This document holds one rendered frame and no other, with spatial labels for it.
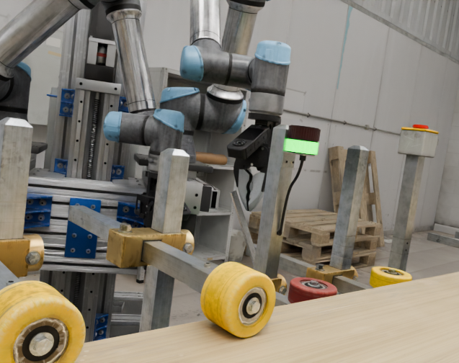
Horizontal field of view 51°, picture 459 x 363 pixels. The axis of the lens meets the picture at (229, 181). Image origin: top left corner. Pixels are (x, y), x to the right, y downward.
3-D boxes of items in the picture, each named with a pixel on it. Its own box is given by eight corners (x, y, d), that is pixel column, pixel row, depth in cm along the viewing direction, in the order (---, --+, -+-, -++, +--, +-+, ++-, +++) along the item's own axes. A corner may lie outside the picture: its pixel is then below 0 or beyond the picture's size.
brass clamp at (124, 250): (103, 258, 76) (107, 227, 76) (174, 253, 85) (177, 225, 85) (122, 269, 72) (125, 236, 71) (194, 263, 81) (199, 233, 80)
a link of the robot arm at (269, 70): (284, 49, 109) (297, 43, 101) (277, 98, 110) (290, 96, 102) (251, 43, 107) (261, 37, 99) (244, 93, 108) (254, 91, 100)
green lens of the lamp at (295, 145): (278, 149, 91) (279, 137, 91) (299, 152, 95) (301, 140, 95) (302, 153, 87) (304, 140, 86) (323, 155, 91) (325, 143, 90)
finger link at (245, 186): (258, 209, 110) (263, 169, 109) (246, 211, 105) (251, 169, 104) (246, 207, 111) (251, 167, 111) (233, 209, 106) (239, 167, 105)
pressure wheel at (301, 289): (272, 341, 84) (281, 276, 83) (302, 333, 89) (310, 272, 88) (307, 361, 78) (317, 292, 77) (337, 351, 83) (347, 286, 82)
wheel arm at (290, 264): (244, 258, 130) (246, 242, 129) (253, 257, 132) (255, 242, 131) (389, 317, 97) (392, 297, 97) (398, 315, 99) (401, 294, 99)
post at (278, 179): (241, 358, 99) (273, 123, 94) (253, 354, 101) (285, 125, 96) (252, 365, 96) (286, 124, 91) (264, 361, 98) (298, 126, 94)
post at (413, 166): (376, 317, 132) (403, 154, 128) (385, 315, 135) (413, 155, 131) (390, 323, 129) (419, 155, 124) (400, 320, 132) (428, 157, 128)
